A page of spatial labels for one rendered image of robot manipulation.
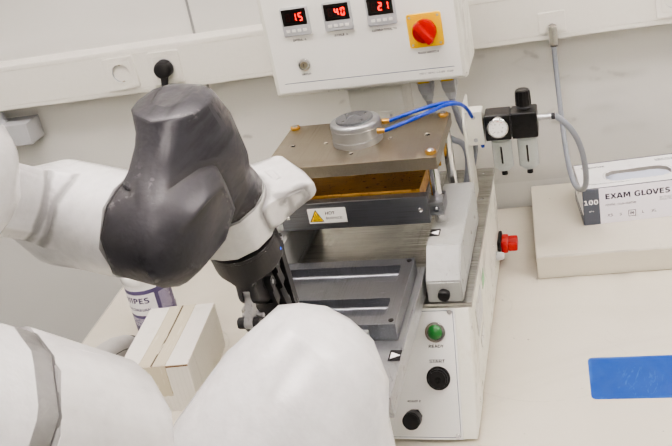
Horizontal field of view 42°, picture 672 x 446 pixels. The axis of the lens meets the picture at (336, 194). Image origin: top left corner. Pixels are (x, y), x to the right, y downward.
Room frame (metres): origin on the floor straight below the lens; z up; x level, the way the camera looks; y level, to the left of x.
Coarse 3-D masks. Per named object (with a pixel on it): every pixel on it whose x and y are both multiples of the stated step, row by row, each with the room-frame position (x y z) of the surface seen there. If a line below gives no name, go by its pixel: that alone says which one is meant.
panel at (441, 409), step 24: (432, 312) 1.06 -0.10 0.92; (456, 336) 1.04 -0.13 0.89; (432, 360) 1.03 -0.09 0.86; (456, 360) 1.02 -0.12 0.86; (408, 384) 1.03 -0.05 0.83; (456, 384) 1.01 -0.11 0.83; (408, 408) 1.02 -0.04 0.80; (432, 408) 1.01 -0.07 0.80; (456, 408) 1.00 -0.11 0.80; (408, 432) 1.01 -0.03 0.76; (432, 432) 0.99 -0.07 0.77; (456, 432) 0.98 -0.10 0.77
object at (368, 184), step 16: (352, 176) 1.27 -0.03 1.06; (368, 176) 1.26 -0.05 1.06; (384, 176) 1.25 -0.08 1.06; (400, 176) 1.23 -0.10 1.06; (416, 176) 1.22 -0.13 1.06; (320, 192) 1.23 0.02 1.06; (336, 192) 1.22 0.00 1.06; (352, 192) 1.21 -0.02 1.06; (368, 192) 1.20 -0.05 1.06; (384, 192) 1.19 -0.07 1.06; (400, 192) 1.18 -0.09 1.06; (416, 192) 1.18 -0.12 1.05
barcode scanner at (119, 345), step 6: (120, 336) 1.37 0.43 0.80; (126, 336) 1.37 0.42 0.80; (132, 336) 1.39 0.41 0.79; (108, 342) 1.33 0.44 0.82; (114, 342) 1.33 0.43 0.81; (120, 342) 1.34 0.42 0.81; (126, 342) 1.35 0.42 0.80; (102, 348) 1.30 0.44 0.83; (108, 348) 1.31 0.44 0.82; (114, 348) 1.32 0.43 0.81; (120, 348) 1.33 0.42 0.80; (126, 348) 1.35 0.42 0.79; (120, 354) 1.33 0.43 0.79
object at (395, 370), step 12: (420, 276) 1.08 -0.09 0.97; (420, 288) 1.05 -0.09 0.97; (420, 300) 1.04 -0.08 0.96; (408, 312) 0.99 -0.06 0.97; (420, 312) 1.03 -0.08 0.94; (408, 324) 0.96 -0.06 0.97; (408, 336) 0.94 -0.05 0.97; (384, 348) 0.92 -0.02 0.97; (396, 348) 0.92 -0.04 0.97; (408, 348) 0.93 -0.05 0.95; (384, 360) 0.90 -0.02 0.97; (408, 360) 0.92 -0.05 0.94; (396, 372) 0.87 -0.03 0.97; (396, 384) 0.85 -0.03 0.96; (396, 396) 0.85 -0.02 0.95; (396, 408) 0.84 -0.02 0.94
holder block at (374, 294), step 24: (312, 264) 1.13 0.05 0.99; (336, 264) 1.12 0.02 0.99; (360, 264) 1.10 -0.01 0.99; (384, 264) 1.09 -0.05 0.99; (408, 264) 1.07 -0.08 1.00; (312, 288) 1.06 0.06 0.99; (336, 288) 1.05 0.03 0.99; (360, 288) 1.04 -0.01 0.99; (384, 288) 1.02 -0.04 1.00; (408, 288) 1.03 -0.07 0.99; (360, 312) 1.00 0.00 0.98; (384, 312) 0.99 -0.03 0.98; (384, 336) 0.94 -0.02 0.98
